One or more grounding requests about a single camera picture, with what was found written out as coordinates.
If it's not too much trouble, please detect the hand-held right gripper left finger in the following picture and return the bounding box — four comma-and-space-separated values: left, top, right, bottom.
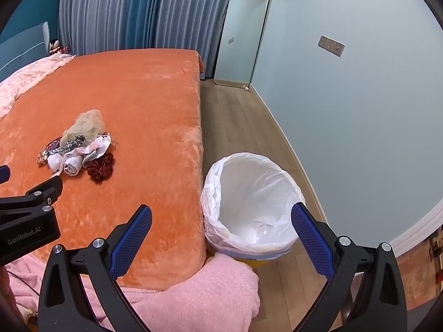
37, 205, 153, 332

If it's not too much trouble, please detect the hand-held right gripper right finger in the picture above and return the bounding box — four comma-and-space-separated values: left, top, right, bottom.
291, 202, 408, 332

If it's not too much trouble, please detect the white cloth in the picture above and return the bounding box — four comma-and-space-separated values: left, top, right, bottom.
48, 153, 65, 174
62, 153, 84, 178

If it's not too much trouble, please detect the yellow trash bin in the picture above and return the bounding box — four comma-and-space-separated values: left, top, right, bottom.
207, 242, 288, 269

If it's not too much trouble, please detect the white tissue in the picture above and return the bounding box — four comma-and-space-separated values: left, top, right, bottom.
82, 133, 115, 162

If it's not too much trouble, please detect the waste bin with white liner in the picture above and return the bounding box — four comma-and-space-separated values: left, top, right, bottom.
201, 152, 307, 254

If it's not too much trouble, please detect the beige mesh net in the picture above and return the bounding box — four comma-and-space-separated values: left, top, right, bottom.
62, 109, 105, 146

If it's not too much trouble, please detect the leopard print scrunchie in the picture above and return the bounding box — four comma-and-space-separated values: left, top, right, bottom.
45, 135, 87, 157

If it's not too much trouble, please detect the dark red scrunchie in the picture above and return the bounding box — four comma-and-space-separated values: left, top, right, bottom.
86, 152, 115, 182

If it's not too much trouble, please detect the pink fluffy blanket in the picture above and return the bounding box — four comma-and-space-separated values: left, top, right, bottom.
5, 249, 261, 332

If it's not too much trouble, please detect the pale pink quilt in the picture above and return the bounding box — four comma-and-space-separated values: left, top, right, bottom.
0, 54, 77, 120

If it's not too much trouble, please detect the orange plush bed blanket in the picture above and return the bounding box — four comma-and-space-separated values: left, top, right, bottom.
0, 49, 205, 290

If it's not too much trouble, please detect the teal padded headboard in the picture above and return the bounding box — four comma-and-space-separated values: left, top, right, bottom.
0, 21, 50, 81

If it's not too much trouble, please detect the small doll toy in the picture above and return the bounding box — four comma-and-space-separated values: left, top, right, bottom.
48, 39, 70, 55

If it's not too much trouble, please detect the grey curtain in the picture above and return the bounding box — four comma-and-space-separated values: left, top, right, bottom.
58, 0, 134, 57
156, 0, 240, 77

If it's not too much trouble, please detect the blue curtain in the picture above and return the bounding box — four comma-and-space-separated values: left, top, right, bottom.
129, 0, 164, 51

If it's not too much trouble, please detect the standing mirror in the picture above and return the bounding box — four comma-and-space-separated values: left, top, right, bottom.
213, 0, 270, 87

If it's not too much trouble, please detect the wall switch panel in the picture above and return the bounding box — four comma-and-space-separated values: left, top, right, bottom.
318, 35, 346, 58

